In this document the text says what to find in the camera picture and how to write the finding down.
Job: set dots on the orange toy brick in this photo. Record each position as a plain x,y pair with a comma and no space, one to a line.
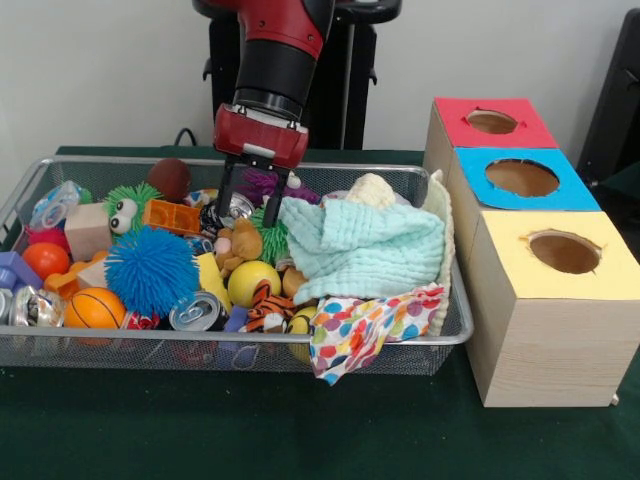
170,217

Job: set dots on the green spiky googly-eyed toy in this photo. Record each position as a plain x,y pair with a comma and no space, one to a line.
140,195

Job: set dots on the orange toy basketball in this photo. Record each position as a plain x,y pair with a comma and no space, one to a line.
92,310

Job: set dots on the black upright panel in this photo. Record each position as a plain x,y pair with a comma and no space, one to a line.
615,100

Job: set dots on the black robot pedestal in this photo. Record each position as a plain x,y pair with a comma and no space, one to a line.
350,100

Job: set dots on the wooden box with three holes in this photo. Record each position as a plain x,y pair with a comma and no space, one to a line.
550,350

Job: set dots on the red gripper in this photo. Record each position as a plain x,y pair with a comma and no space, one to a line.
260,140

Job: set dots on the black soda can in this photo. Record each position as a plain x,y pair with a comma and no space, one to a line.
245,205

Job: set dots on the yellow tennis ball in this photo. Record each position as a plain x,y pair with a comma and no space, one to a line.
252,285

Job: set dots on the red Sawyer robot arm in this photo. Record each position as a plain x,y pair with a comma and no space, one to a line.
272,70

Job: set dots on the white polka dot cloth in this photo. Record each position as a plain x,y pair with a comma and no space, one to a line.
350,335

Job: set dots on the brown plush monkey toy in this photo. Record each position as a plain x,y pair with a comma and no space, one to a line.
245,245

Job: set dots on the blue spiky rubber ball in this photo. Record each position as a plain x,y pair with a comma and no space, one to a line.
150,272

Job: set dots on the tiger plush toy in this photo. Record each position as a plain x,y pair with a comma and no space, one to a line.
265,305

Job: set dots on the mint green muslin cloth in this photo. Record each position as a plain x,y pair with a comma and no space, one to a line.
370,245

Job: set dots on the dark green tablecloth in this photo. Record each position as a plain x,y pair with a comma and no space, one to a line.
250,430
625,182

